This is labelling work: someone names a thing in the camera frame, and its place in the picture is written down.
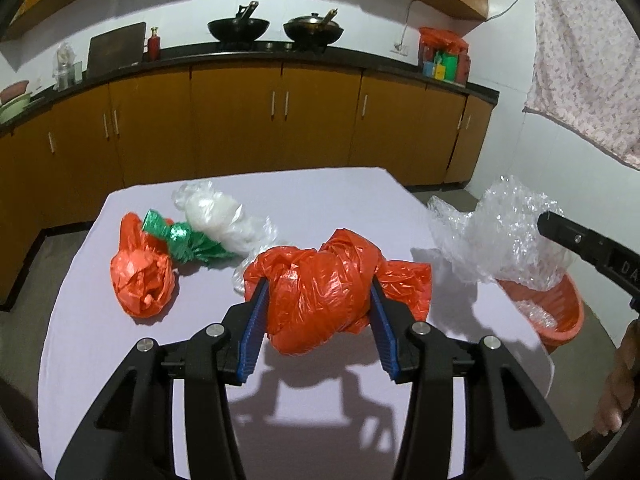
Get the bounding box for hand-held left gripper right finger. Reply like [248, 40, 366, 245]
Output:
[369, 277, 586, 480]

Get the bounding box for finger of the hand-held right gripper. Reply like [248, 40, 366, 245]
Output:
[537, 211, 608, 267]

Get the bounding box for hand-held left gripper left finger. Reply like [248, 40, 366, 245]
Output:
[55, 280, 271, 480]

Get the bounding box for large red plastic bag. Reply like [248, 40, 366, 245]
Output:
[248, 228, 432, 356]

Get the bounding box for clear bubble wrap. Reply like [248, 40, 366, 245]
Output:
[426, 175, 576, 292]

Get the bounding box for red plastic mesh bin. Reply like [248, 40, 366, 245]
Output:
[495, 272, 585, 356]

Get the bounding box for person's right hand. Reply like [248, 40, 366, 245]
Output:
[592, 320, 640, 437]

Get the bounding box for green plastic bag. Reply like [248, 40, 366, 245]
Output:
[141, 209, 241, 265]

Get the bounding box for white translucent plastic bag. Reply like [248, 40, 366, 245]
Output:
[172, 180, 279, 296]

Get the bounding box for crumpled red plastic bag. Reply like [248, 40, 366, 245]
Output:
[111, 212, 178, 318]

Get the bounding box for white tablecloth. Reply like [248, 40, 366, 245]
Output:
[37, 166, 556, 480]

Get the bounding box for floral hanging cloth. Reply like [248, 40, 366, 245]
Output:
[522, 0, 640, 170]

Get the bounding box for wooden lower cabinets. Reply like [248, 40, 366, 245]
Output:
[0, 57, 493, 306]

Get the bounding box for red bag over bottles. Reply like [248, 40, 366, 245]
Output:
[417, 26, 470, 56]

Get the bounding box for black kitchen countertop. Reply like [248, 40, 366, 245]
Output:
[0, 40, 501, 136]

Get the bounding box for black gas stove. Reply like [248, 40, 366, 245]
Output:
[215, 40, 331, 53]

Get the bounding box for black wok with lid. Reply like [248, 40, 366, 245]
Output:
[283, 9, 346, 51]

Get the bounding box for dark cutting board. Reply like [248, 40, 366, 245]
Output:
[86, 22, 147, 78]

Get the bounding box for glass jar with bag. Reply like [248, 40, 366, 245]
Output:
[52, 42, 83, 91]

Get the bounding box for white cable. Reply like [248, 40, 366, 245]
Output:
[400, 0, 533, 46]

